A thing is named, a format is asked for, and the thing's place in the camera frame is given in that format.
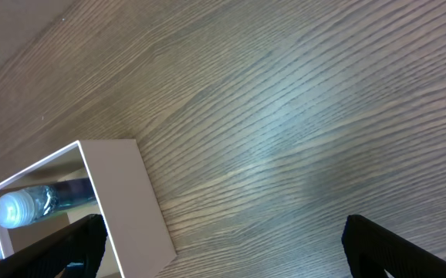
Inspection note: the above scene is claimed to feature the white cardboard box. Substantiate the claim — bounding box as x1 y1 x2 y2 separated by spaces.
0 139 177 277

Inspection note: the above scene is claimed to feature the blue pump bottle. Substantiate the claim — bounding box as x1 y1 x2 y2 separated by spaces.
0 178 96 229

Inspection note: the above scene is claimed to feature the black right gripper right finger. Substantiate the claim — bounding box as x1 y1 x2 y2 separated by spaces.
341 215 446 278

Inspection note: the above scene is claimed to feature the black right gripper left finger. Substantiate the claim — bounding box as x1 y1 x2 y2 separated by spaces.
0 214 107 278

